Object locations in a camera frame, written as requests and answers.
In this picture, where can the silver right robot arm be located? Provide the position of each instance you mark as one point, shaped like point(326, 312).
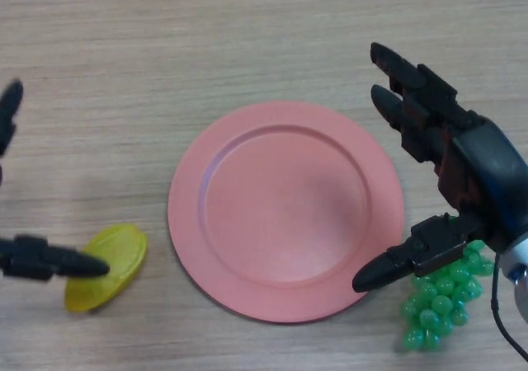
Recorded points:
point(517, 264)

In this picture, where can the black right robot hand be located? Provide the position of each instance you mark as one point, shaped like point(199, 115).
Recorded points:
point(486, 173)

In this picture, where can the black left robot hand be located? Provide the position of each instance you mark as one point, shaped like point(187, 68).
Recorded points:
point(29, 257)

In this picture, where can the green grape bunch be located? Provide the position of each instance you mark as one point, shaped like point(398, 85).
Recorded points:
point(437, 305)

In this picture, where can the pink round plate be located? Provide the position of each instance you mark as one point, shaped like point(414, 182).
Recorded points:
point(284, 214)

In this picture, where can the yellow starfruit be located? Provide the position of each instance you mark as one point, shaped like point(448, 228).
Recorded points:
point(119, 247)

